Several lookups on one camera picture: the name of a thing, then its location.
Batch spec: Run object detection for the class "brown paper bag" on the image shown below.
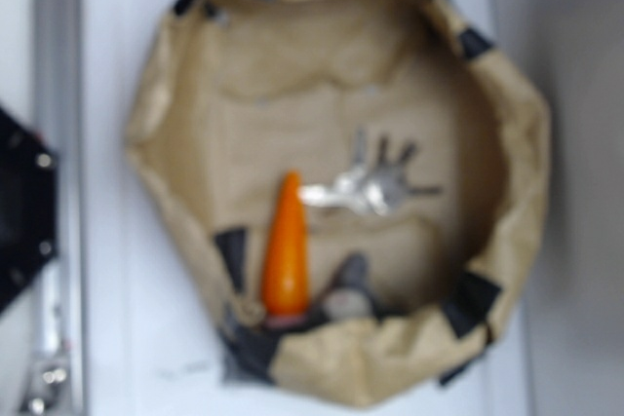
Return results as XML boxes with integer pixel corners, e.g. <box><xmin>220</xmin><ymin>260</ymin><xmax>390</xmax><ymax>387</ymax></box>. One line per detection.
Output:
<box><xmin>126</xmin><ymin>0</ymin><xmax>550</xmax><ymax>407</ymax></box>

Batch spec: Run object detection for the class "silver key bunch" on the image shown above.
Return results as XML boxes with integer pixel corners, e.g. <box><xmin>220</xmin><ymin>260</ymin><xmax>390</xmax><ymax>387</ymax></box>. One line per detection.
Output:
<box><xmin>298</xmin><ymin>128</ymin><xmax>443</xmax><ymax>216</ymax></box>

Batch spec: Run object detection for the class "dark grey pink toy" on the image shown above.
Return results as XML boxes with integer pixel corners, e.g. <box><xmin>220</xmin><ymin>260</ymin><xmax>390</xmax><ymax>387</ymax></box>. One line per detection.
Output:
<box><xmin>265</xmin><ymin>252</ymin><xmax>386</xmax><ymax>332</ymax></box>

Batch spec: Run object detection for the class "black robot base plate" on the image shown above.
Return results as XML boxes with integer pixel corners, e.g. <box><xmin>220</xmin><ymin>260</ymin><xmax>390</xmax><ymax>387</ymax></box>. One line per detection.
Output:
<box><xmin>1</xmin><ymin>109</ymin><xmax>58</xmax><ymax>310</ymax></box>

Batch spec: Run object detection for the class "orange plastic carrot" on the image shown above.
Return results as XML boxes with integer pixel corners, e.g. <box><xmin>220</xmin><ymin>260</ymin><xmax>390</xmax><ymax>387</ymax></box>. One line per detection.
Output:
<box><xmin>261</xmin><ymin>171</ymin><xmax>309</xmax><ymax>316</ymax></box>

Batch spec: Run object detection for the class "aluminium frame rail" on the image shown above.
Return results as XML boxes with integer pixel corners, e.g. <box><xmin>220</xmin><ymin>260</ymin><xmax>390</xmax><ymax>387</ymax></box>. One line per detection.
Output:
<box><xmin>24</xmin><ymin>0</ymin><xmax>88</xmax><ymax>415</ymax></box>

